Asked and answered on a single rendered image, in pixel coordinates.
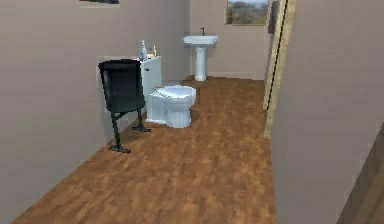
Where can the white toilet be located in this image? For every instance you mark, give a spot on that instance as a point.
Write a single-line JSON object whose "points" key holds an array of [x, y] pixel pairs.
{"points": [[173, 100]]}

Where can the black bin on legs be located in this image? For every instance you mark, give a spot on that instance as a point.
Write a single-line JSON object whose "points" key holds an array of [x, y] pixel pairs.
{"points": [[121, 86]]}

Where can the blue spray bottle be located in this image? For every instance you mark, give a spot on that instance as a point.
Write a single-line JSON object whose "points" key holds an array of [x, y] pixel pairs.
{"points": [[143, 51]]}

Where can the dark sink faucet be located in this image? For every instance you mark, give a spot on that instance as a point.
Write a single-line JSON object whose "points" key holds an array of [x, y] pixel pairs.
{"points": [[203, 31]]}

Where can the pale wooden room door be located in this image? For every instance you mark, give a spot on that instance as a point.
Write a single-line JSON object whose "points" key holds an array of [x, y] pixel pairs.
{"points": [[278, 66]]}

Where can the window with landscape view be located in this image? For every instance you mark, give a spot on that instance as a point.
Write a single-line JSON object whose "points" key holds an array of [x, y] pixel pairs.
{"points": [[247, 12]]}

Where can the white pedestal sink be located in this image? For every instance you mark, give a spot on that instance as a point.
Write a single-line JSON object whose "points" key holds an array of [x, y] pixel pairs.
{"points": [[200, 50]]}

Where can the dark framed wall picture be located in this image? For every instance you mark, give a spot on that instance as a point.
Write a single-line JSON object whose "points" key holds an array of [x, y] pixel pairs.
{"points": [[99, 1]]}

